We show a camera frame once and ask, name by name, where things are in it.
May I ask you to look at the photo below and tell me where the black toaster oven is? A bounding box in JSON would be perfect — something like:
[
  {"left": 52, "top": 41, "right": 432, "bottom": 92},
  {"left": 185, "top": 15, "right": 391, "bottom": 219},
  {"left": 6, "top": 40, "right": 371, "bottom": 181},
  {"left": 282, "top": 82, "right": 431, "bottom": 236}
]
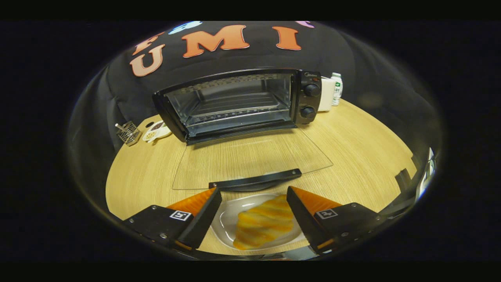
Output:
[{"left": 153, "top": 69, "right": 334, "bottom": 192}]

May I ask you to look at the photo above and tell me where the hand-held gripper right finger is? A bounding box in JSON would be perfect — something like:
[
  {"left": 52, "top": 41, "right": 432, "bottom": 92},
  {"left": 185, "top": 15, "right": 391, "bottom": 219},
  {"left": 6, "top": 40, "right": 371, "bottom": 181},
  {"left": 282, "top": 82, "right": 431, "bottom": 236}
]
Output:
[{"left": 287, "top": 186, "right": 386, "bottom": 254}]

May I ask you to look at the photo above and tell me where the wire mesh basket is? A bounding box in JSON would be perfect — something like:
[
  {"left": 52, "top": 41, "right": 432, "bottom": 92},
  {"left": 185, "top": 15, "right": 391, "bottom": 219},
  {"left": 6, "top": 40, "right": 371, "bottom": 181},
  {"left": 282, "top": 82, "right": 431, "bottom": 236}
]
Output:
[{"left": 115, "top": 121, "right": 142, "bottom": 146}]

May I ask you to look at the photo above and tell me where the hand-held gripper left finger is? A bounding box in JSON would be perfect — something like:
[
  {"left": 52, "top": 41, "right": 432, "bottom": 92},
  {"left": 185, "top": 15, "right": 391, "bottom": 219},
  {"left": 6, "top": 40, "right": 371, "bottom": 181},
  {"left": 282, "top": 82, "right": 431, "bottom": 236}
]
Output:
[{"left": 122, "top": 187, "right": 222, "bottom": 251}]

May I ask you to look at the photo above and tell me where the white bottle green label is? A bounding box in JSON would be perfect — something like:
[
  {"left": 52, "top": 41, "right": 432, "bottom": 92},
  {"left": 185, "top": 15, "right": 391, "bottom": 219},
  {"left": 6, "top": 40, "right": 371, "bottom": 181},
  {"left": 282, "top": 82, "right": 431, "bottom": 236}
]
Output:
[{"left": 331, "top": 72, "right": 343, "bottom": 107}]

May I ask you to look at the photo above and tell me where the golden croissant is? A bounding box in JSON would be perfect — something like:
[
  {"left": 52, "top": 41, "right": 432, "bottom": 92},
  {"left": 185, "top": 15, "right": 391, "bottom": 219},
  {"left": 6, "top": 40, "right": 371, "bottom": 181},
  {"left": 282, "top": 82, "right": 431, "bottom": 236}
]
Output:
[{"left": 233, "top": 195, "right": 295, "bottom": 250}]

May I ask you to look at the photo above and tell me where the white pop-up toaster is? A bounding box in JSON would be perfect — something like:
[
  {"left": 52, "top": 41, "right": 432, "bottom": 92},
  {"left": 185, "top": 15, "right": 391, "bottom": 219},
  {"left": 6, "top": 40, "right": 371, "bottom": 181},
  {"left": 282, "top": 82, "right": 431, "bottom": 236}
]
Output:
[{"left": 318, "top": 77, "right": 336, "bottom": 112}]

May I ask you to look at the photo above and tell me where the white divided snack dish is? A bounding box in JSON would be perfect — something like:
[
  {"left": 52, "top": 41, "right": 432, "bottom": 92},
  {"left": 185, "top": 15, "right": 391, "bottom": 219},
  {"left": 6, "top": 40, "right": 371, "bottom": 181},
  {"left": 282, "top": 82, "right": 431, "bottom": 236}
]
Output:
[{"left": 142, "top": 120, "right": 173, "bottom": 143}]

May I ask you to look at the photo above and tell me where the black backdrop cloth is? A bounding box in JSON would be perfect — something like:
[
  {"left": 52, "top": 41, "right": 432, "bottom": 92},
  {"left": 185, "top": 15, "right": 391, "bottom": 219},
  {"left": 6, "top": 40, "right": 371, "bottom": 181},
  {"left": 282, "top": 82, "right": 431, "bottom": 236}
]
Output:
[{"left": 68, "top": 21, "right": 443, "bottom": 157}]

